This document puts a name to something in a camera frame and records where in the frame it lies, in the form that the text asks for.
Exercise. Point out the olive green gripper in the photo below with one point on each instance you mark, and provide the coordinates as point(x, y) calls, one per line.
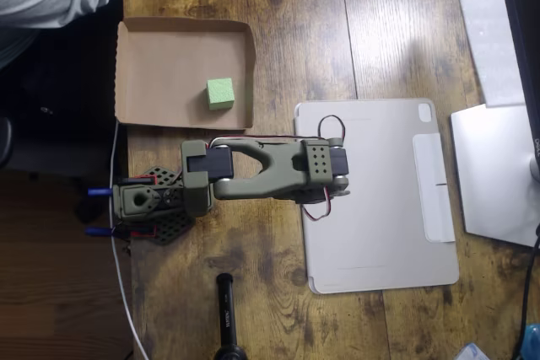
point(317, 199)

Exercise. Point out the green foam cube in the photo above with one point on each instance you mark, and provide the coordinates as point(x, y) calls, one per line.
point(219, 94)

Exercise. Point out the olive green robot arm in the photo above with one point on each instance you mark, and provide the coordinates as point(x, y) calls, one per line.
point(253, 187)

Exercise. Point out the brown cardboard tray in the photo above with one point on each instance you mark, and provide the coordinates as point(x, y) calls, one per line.
point(160, 73)

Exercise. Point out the tablet in beige case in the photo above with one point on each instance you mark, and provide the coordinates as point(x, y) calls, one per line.
point(371, 242)

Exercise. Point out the silver monitor stand base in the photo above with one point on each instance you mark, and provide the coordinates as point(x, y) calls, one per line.
point(489, 174)

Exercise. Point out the blue white packet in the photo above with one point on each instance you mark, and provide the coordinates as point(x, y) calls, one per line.
point(472, 353)

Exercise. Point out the silver monitor stand neck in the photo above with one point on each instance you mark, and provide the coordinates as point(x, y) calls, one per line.
point(536, 168)

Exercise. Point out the grey foam sheet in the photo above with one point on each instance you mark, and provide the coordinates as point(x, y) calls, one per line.
point(485, 18)

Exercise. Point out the blue round object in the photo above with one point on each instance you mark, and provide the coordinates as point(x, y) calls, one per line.
point(533, 339)

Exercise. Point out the black Dell monitor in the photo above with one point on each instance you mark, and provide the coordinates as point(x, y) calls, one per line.
point(527, 18)

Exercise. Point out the perforated robot base plate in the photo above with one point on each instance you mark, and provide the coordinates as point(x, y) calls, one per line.
point(173, 229)

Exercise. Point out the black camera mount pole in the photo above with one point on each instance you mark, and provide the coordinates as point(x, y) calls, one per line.
point(228, 313)

